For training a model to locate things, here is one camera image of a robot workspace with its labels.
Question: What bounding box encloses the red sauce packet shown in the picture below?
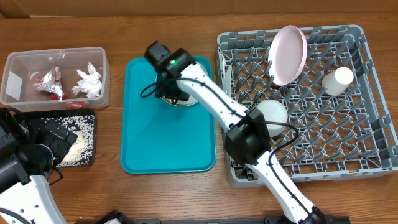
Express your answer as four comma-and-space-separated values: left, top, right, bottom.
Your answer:
65, 101, 86, 108

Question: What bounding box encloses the grey small plate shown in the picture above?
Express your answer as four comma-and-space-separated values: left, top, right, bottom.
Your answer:
162, 62, 210, 106

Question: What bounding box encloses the silver foil wrapper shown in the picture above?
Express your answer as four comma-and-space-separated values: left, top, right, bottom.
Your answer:
34, 67, 68, 100

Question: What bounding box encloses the white plastic knife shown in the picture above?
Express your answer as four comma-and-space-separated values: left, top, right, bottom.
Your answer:
222, 55, 232, 96

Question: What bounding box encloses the white napkin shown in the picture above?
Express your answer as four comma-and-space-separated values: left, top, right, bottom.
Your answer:
72, 62, 102, 98

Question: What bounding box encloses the grey bowl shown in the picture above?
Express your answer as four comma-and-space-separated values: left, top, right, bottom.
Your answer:
256, 100, 288, 137

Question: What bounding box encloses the white large plate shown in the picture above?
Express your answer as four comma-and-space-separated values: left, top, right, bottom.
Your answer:
268, 25, 307, 86

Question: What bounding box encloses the white plastic cup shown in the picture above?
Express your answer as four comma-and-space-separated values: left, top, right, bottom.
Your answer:
322, 67, 354, 96

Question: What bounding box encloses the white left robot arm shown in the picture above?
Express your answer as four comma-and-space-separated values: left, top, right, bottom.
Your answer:
1, 108, 78, 223

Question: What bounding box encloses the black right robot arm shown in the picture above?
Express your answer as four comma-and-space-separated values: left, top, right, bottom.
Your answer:
144, 41, 327, 223

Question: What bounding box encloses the grey dishwasher rack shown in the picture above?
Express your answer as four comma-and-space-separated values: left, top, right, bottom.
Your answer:
216, 25, 397, 182

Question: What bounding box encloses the spilled white rice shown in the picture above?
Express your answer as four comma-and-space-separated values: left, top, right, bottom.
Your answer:
45, 115, 96, 167

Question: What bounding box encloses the black plastic tray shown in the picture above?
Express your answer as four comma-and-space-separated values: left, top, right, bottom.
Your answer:
23, 108, 96, 165

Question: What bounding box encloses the clear plastic bin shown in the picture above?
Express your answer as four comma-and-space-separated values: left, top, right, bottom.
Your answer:
1, 47, 110, 112

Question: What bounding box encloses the teal serving tray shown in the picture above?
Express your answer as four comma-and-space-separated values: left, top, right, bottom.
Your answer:
120, 57, 216, 174

